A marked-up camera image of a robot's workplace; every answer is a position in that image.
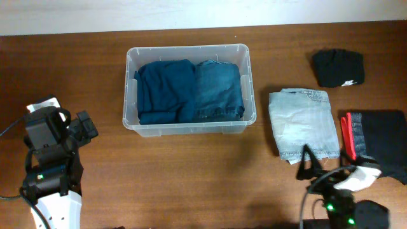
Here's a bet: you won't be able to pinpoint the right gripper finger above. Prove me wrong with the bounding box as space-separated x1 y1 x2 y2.
340 151 357 169
296 144 325 181

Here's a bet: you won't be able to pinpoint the black garment with red trim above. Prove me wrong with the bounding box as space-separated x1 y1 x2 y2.
340 110 406 184

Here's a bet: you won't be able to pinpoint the light blue jeans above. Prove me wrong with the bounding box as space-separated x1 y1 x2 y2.
268 88 340 164

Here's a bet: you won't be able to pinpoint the dark blue jeans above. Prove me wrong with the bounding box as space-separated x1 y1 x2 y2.
193 60 245 122

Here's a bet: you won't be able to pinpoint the teal blue shirt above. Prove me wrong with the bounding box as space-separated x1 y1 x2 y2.
134 59 197 125

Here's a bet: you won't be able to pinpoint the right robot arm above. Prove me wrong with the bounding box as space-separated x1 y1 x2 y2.
296 145 390 228

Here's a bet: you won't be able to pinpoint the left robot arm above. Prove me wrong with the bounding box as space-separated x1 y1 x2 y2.
19 106 99 228

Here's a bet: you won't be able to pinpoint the folded black Nike garment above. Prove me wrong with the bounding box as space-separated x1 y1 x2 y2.
312 49 365 88

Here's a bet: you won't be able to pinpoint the clear plastic storage bin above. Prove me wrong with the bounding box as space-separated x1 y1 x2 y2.
122 43 257 137

